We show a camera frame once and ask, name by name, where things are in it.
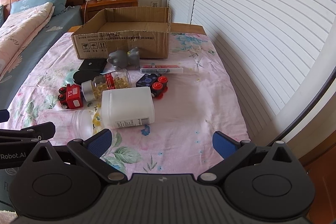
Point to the black square case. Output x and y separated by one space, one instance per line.
92 65

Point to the dark blue patterned cube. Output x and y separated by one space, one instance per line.
147 81

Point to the teal plastic item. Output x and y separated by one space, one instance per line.
68 78

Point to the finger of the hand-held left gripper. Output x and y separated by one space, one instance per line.
3 115
39 129

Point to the grey elephant toy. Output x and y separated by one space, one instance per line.
122 58

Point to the wooden nightstand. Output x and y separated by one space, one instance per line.
113 5

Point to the black glossy oval case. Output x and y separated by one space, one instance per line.
84 77

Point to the white louvred closet doors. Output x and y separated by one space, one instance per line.
249 16

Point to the red toy car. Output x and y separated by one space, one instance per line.
73 95

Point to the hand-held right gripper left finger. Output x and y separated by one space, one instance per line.
101 141

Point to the white translucent plastic container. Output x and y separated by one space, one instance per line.
126 107

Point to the pink floral cloth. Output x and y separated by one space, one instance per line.
189 98

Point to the clear bottle of yellow capsules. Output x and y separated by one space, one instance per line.
110 81

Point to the clear plastic jar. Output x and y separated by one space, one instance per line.
71 124

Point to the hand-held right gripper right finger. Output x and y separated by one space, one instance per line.
223 145

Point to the pink floral pillow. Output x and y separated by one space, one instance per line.
18 32

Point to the wall socket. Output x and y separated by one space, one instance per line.
154 4

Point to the clear card case red label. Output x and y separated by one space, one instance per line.
160 68

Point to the brown cardboard box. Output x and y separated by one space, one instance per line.
120 41

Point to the blue bed sheet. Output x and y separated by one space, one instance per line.
42 40

